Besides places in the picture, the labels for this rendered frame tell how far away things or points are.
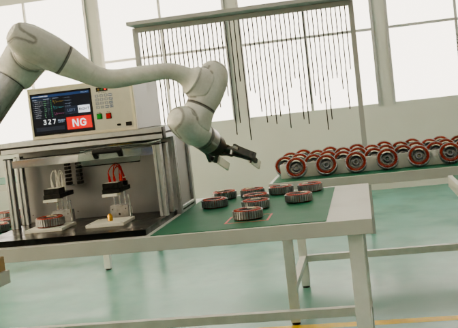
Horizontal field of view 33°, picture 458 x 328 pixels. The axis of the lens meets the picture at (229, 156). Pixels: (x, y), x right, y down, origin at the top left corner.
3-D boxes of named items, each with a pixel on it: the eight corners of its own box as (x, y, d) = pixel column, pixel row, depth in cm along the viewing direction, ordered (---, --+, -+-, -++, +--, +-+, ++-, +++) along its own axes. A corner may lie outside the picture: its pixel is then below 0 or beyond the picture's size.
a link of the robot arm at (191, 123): (206, 152, 262) (222, 117, 264) (178, 133, 250) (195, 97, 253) (183, 146, 269) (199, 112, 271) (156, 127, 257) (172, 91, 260)
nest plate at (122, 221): (123, 225, 291) (123, 221, 291) (85, 228, 294) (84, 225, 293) (135, 219, 306) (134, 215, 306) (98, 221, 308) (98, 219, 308)
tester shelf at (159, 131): (163, 138, 304) (161, 126, 303) (0, 155, 315) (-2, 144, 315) (187, 132, 347) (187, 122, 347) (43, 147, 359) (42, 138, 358)
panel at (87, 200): (178, 209, 320) (170, 136, 319) (27, 222, 332) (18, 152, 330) (179, 209, 322) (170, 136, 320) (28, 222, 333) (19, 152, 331)
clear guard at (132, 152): (140, 161, 280) (138, 144, 279) (75, 168, 284) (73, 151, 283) (162, 154, 312) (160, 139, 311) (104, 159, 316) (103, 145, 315)
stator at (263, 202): (269, 209, 305) (268, 199, 305) (240, 211, 307) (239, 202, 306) (270, 204, 316) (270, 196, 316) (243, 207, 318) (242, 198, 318)
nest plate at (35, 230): (62, 230, 295) (61, 227, 295) (24, 234, 298) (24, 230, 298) (76, 224, 310) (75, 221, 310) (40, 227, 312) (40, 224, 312)
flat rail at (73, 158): (157, 153, 304) (156, 146, 304) (8, 169, 315) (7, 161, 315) (158, 153, 305) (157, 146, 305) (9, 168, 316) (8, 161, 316)
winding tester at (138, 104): (137, 129, 308) (131, 77, 307) (33, 140, 315) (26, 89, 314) (161, 125, 346) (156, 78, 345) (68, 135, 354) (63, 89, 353)
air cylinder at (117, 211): (129, 217, 311) (127, 204, 310) (111, 219, 312) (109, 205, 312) (133, 215, 316) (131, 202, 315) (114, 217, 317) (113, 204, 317)
